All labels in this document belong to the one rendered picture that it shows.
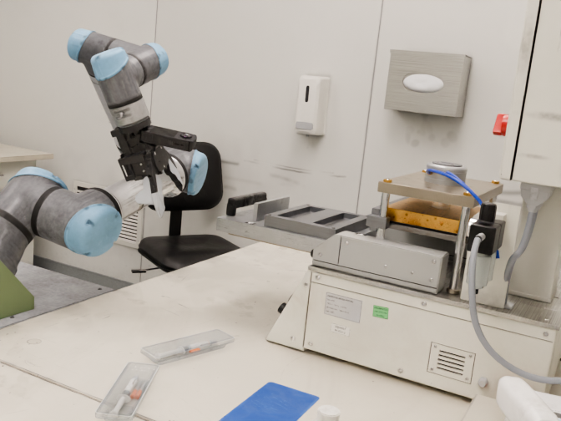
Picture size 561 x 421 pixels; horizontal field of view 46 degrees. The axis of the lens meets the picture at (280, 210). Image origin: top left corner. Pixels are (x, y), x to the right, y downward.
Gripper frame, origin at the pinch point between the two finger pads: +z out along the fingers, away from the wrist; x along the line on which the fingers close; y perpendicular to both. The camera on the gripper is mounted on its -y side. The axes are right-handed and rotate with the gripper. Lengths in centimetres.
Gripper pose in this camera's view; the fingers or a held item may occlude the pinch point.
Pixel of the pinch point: (174, 204)
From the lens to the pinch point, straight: 150.6
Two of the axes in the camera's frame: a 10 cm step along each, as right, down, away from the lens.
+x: -1.6, 4.1, -9.0
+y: -9.4, 2.0, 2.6
